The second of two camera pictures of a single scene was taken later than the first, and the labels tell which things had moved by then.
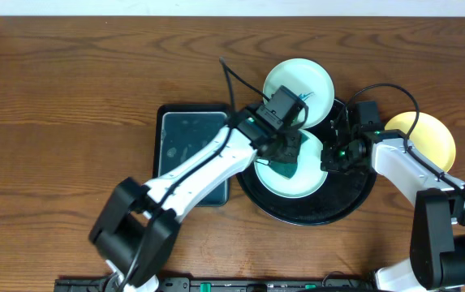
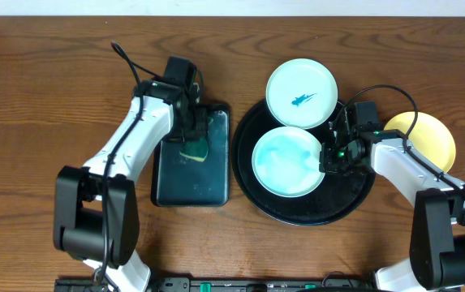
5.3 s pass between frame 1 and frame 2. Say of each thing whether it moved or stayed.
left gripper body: moved
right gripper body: stayed
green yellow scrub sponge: moved
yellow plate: stayed
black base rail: stayed
